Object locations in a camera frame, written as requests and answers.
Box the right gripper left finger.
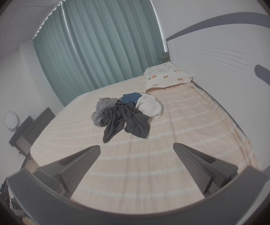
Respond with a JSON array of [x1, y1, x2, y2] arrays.
[[33, 145, 101, 199]]

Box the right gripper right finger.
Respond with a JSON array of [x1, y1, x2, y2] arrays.
[[173, 143, 239, 198]]

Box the black T-shirt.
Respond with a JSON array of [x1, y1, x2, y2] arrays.
[[103, 101, 150, 143]]

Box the bed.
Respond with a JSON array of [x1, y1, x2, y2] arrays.
[[29, 12, 270, 216]]

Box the pile of clothes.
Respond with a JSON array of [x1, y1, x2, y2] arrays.
[[91, 92, 163, 128]]

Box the black chest of drawers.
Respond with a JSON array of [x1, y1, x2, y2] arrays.
[[9, 107, 56, 160]]

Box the round white mirror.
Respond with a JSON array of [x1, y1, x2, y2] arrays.
[[4, 111, 21, 133]]

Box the white printed pillow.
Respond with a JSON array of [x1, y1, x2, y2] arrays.
[[143, 61, 193, 94]]

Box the blue-green curtain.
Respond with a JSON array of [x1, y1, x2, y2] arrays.
[[62, 0, 167, 91], [32, 6, 95, 107]]

